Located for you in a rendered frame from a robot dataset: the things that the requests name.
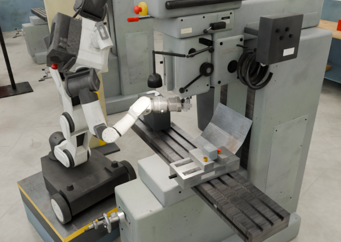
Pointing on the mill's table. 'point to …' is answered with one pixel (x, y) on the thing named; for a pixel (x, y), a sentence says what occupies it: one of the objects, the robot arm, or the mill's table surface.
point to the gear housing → (193, 24)
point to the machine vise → (193, 178)
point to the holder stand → (156, 121)
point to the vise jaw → (196, 156)
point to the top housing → (152, 3)
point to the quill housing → (188, 64)
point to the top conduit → (207, 0)
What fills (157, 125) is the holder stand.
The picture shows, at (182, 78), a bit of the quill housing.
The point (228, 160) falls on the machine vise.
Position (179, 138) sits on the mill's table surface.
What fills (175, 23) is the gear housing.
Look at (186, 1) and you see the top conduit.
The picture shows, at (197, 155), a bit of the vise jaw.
